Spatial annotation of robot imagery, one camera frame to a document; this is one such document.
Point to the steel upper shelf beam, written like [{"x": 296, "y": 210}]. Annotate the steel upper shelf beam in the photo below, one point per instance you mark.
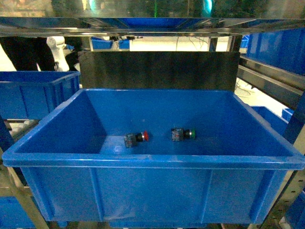
[{"x": 195, "y": 27}]

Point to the large blue target bin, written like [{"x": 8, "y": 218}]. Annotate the large blue target bin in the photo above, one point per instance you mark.
[{"x": 79, "y": 169}]

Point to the blue bin on left shelf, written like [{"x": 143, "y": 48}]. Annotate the blue bin on left shelf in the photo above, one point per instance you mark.
[{"x": 34, "y": 94}]

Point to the green mushroom push button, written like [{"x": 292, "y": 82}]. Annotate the green mushroom push button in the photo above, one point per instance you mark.
[{"x": 181, "y": 134}]

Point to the red mushroom push button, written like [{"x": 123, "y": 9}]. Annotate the red mushroom push button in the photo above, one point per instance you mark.
[{"x": 132, "y": 139}]

